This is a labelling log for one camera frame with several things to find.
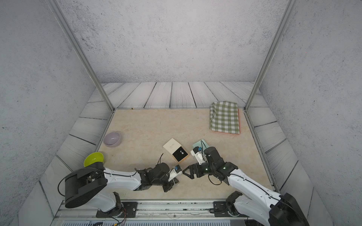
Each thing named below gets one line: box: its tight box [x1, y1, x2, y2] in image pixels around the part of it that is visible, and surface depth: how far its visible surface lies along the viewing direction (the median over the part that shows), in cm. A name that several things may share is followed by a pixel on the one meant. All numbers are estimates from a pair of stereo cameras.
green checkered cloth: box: [209, 100, 240, 135], surface depth 117 cm
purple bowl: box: [103, 131, 121, 148], surface depth 100 cm
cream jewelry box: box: [162, 137, 189, 160], surface depth 95 cm
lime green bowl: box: [83, 151, 105, 168], surface depth 91 cm
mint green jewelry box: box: [192, 138, 210, 153], surface depth 98 cm
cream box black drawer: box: [172, 146, 189, 162], surface depth 95 cm
